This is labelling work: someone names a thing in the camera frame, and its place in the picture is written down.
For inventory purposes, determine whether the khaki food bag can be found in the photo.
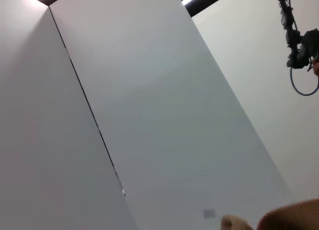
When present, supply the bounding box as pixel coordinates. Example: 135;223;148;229
221;198;319;230

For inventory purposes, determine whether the blue cable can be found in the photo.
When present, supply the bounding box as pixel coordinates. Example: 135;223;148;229
290;64;319;97

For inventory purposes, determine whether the black overhead camera rig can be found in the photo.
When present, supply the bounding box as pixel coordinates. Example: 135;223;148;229
274;0;319;70

